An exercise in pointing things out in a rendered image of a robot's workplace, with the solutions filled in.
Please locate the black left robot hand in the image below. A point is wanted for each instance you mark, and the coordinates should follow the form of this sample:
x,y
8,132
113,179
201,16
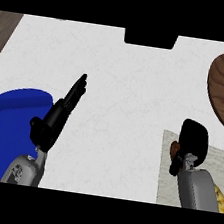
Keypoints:
x,y
54,117

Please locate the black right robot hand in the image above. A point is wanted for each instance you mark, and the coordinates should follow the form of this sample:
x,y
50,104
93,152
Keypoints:
x,y
194,137

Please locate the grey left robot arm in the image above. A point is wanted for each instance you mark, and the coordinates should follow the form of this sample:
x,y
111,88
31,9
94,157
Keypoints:
x,y
25,169

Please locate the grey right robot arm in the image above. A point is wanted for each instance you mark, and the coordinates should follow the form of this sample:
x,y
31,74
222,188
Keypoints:
x,y
196,188

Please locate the brown sweet potato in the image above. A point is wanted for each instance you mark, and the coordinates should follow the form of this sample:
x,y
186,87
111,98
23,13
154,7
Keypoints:
x,y
174,149

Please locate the pale grey placemat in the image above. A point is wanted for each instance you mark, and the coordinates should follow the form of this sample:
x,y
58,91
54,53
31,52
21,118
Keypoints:
x,y
214,162

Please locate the blue bowl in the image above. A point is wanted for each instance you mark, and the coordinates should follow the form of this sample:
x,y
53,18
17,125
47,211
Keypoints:
x,y
7,129

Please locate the yellow corn cob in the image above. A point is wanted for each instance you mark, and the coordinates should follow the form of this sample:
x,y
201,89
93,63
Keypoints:
x,y
221,200

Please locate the black appliance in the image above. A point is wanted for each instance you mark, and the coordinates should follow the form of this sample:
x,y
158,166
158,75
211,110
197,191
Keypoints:
x,y
150,39

